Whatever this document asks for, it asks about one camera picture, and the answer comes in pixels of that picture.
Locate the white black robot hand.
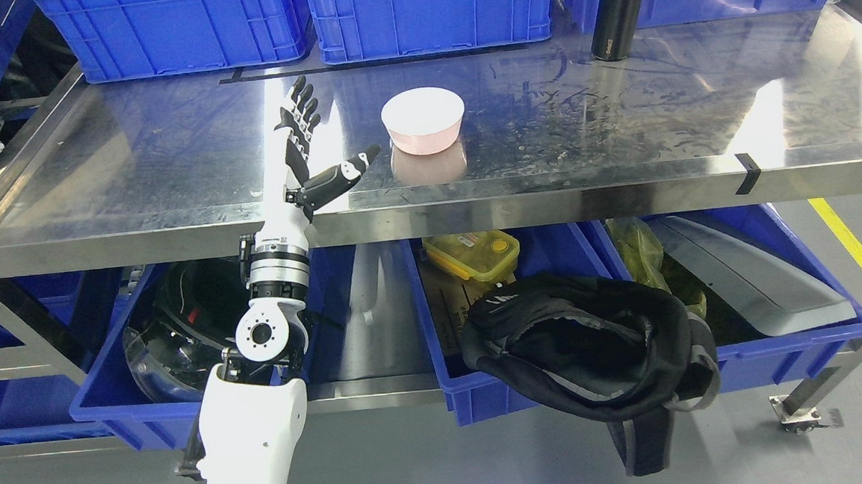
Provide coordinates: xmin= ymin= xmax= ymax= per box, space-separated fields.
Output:
xmin=255 ymin=75 xmax=382 ymax=248

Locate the pink ikea bowl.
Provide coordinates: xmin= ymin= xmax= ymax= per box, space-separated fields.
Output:
xmin=379 ymin=86 xmax=466 ymax=155

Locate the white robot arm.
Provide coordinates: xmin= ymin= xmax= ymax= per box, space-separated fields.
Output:
xmin=198 ymin=229 xmax=310 ymax=484

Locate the blue crate top middle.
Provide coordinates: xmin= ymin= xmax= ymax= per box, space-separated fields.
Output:
xmin=308 ymin=0 xmax=551 ymax=66

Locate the steel shelf table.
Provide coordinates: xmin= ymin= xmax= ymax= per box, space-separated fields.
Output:
xmin=0 ymin=0 xmax=862 ymax=479

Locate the black motorcycle helmet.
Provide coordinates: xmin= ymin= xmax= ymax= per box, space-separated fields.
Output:
xmin=121 ymin=257 xmax=248 ymax=403

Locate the yellow lunch box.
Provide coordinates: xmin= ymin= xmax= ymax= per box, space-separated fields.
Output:
xmin=421 ymin=229 xmax=521 ymax=284

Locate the blue crate top left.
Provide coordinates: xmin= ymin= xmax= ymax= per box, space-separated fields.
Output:
xmin=35 ymin=0 xmax=311 ymax=83

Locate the blue bin lower left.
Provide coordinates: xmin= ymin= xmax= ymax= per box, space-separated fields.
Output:
xmin=61 ymin=249 xmax=324 ymax=457

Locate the blue bin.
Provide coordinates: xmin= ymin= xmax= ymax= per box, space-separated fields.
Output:
xmin=398 ymin=203 xmax=862 ymax=426
xmin=61 ymin=249 xmax=324 ymax=457

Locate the black backpack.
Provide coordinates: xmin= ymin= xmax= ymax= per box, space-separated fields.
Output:
xmin=461 ymin=273 xmax=721 ymax=477

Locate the yellow green plastic bag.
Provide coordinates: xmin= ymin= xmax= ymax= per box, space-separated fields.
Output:
xmin=604 ymin=218 xmax=708 ymax=319

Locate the black thermos bottle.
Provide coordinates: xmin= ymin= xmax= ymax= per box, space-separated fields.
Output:
xmin=591 ymin=0 xmax=642 ymax=63

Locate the blue bin lower right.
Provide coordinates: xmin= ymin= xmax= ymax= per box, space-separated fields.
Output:
xmin=398 ymin=203 xmax=862 ymax=426

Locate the grey plastic panel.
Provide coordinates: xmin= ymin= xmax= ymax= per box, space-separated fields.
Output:
xmin=648 ymin=216 xmax=855 ymax=337

